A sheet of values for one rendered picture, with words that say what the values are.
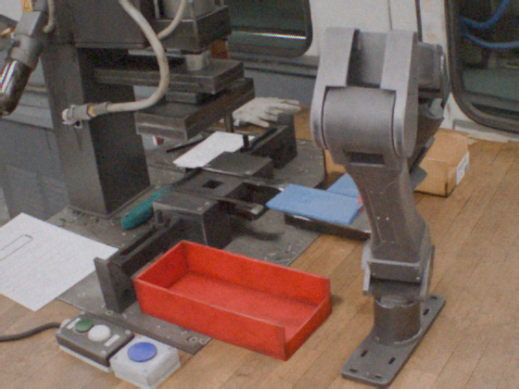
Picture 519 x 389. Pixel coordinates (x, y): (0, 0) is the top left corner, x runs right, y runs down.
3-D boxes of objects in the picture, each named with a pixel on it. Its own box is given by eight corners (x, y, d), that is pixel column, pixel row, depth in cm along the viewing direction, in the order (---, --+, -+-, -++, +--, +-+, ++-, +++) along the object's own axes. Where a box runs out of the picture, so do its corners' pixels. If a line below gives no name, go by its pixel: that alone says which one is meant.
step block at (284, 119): (280, 169, 143) (275, 126, 139) (267, 167, 145) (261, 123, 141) (297, 156, 148) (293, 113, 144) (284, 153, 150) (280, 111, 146)
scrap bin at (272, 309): (286, 362, 93) (283, 327, 91) (141, 312, 107) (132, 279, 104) (332, 312, 102) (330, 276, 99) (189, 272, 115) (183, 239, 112)
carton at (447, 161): (447, 202, 127) (447, 162, 123) (324, 179, 140) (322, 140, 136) (468, 172, 136) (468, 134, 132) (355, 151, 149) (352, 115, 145)
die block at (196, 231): (209, 260, 118) (202, 219, 114) (161, 246, 123) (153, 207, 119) (277, 203, 132) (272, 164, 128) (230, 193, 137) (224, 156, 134)
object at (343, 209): (358, 227, 104) (358, 208, 103) (266, 206, 113) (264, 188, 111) (379, 206, 110) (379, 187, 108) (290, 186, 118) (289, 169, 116)
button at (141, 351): (146, 373, 91) (143, 361, 90) (123, 363, 93) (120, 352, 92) (165, 357, 94) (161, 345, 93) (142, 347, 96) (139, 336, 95)
